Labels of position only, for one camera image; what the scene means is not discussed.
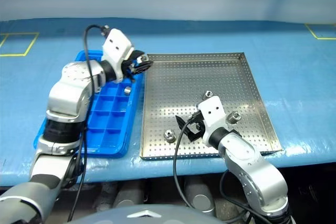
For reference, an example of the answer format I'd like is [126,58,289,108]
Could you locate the perforated steel tray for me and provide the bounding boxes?
[139,52,284,161]

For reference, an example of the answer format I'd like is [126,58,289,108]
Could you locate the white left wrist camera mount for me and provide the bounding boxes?
[101,28,135,83]

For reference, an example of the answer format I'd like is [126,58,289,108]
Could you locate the grey rounded cylinder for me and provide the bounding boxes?
[183,176,216,213]
[112,182,144,209]

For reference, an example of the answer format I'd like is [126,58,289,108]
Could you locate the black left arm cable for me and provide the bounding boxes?
[67,24,110,222]

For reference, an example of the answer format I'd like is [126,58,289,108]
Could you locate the blue plastic compartment tray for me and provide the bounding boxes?
[33,50,146,158]

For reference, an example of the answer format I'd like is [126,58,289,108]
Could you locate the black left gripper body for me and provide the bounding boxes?
[122,50,144,78]

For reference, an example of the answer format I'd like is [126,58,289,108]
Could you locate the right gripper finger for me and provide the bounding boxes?
[186,129,203,142]
[175,115,190,131]

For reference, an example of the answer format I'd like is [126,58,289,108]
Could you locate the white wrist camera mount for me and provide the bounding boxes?
[101,28,135,83]
[197,95,227,146]

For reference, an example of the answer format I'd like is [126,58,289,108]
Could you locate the grey robot torso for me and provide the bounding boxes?
[65,204,218,224]

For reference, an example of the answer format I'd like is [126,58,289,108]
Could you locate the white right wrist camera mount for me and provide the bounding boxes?
[197,95,227,146]

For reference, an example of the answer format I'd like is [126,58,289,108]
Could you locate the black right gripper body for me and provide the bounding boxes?
[187,112,208,141]

